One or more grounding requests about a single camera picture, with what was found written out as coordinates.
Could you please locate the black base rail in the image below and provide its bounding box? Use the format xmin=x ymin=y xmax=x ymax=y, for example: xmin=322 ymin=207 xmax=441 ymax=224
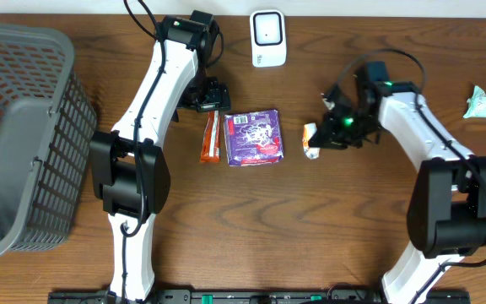
xmin=47 ymin=287 xmax=472 ymax=304

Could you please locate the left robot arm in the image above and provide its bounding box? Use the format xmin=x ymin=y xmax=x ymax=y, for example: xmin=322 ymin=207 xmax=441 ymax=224
xmin=89 ymin=10 xmax=231 ymax=303

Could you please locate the purple square snack packet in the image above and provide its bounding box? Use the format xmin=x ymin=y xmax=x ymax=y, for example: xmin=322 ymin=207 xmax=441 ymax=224
xmin=224 ymin=110 xmax=284 ymax=167

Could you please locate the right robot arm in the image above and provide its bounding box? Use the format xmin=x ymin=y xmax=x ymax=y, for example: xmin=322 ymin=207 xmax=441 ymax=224
xmin=309 ymin=62 xmax=486 ymax=303

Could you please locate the grey plastic mesh basket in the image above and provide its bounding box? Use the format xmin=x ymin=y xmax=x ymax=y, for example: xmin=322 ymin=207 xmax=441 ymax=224
xmin=0 ymin=24 xmax=97 ymax=257

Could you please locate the white barcode scanner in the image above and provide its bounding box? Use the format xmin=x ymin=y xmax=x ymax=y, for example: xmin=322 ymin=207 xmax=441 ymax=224
xmin=249 ymin=9 xmax=287 ymax=68

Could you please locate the orange snack bar wrapper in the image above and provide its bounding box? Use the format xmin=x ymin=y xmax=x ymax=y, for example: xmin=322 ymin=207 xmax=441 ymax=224
xmin=200 ymin=111 xmax=220 ymax=163

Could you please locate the small orange tissue packet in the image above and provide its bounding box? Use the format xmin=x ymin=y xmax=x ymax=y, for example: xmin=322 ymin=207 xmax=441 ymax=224
xmin=302 ymin=122 xmax=320 ymax=160

